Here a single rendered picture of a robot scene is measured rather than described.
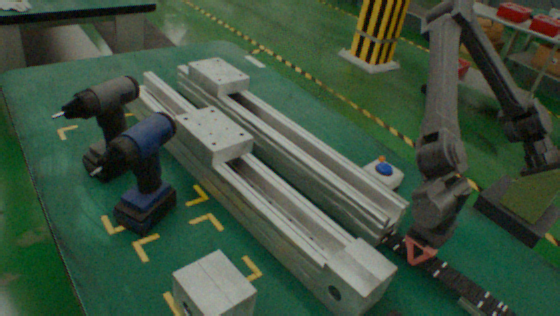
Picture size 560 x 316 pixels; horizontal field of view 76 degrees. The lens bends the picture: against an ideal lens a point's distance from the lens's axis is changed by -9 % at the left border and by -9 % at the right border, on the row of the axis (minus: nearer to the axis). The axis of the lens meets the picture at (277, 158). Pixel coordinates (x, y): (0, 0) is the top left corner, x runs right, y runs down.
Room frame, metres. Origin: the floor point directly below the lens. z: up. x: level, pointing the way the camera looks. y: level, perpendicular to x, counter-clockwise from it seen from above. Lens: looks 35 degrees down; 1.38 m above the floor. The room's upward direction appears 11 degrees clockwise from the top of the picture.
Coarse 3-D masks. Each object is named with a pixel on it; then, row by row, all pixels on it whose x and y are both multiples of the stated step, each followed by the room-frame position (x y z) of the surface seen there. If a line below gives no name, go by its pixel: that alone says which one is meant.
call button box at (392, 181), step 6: (372, 162) 0.83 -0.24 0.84; (378, 162) 0.83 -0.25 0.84; (366, 168) 0.80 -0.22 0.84; (372, 168) 0.80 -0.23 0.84; (396, 168) 0.82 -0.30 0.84; (372, 174) 0.78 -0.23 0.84; (378, 174) 0.78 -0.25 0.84; (384, 174) 0.78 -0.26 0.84; (390, 174) 0.79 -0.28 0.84; (396, 174) 0.80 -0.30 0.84; (402, 174) 0.80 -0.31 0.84; (378, 180) 0.76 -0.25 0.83; (384, 180) 0.76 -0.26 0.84; (390, 180) 0.77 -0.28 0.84; (396, 180) 0.78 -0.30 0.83; (390, 186) 0.76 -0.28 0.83; (396, 186) 0.79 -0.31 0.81
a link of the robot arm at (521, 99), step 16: (448, 0) 0.92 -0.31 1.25; (432, 16) 0.93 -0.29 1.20; (464, 32) 0.96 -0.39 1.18; (480, 32) 0.97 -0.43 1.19; (480, 48) 0.95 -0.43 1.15; (480, 64) 0.95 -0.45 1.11; (496, 64) 0.94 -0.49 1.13; (496, 80) 0.93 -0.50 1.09; (512, 80) 0.95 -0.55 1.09; (496, 96) 0.93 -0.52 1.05; (512, 96) 0.91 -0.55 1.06; (512, 112) 0.91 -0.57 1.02; (544, 112) 0.92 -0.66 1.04; (512, 128) 0.91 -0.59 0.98; (544, 128) 0.87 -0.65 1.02
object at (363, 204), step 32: (192, 96) 1.05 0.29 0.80; (224, 96) 0.97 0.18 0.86; (256, 128) 0.85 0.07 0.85; (288, 128) 0.88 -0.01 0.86; (288, 160) 0.77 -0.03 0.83; (320, 160) 0.80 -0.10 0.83; (320, 192) 0.71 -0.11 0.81; (352, 192) 0.66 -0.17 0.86; (384, 192) 0.68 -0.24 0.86; (352, 224) 0.63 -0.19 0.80; (384, 224) 0.59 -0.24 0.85
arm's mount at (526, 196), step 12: (516, 180) 0.84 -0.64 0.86; (528, 180) 0.83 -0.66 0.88; (540, 180) 0.81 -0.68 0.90; (552, 180) 0.79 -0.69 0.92; (516, 192) 0.83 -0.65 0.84; (528, 192) 0.81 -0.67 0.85; (540, 192) 0.80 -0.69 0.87; (552, 192) 0.78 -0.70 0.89; (504, 204) 0.84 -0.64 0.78; (516, 204) 0.82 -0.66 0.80; (528, 204) 0.80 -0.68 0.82; (540, 204) 0.78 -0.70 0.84; (528, 216) 0.79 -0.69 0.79
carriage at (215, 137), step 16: (192, 112) 0.79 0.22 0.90; (208, 112) 0.80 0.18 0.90; (192, 128) 0.72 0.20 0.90; (208, 128) 0.73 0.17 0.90; (224, 128) 0.75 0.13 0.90; (240, 128) 0.76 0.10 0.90; (192, 144) 0.70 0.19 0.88; (208, 144) 0.67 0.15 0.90; (224, 144) 0.68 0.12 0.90; (240, 144) 0.71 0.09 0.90; (208, 160) 0.66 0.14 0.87; (224, 160) 0.68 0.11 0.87
